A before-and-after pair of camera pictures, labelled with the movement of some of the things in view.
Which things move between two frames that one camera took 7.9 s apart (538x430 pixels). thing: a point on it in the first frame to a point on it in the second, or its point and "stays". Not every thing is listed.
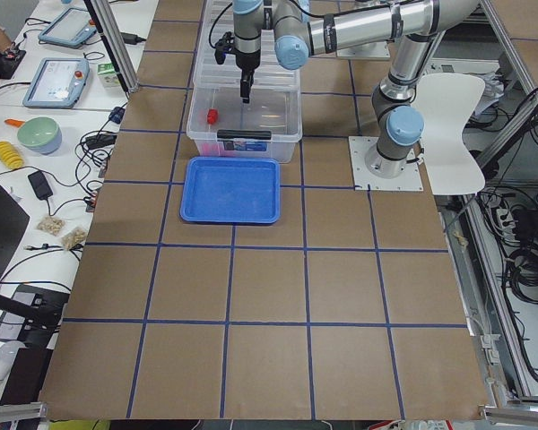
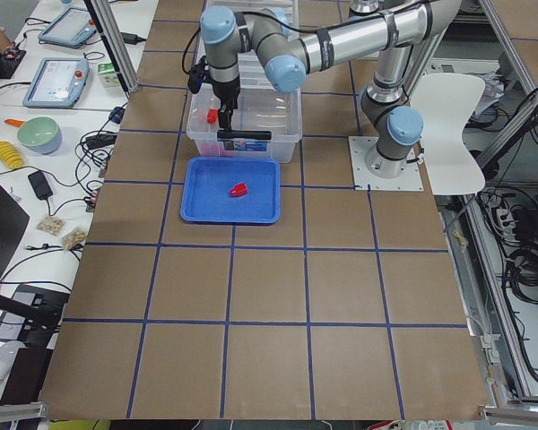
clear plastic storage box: [277, 109] stays
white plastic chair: [445, 106] stays
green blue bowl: [40, 134] stays
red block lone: [212, 116] to [238, 190]
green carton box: [108, 75] stays
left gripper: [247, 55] to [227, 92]
